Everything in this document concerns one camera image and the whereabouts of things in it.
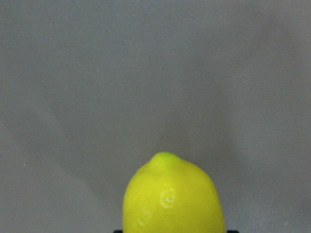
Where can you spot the yellow lemon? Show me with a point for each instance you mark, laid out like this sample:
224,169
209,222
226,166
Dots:
171,195

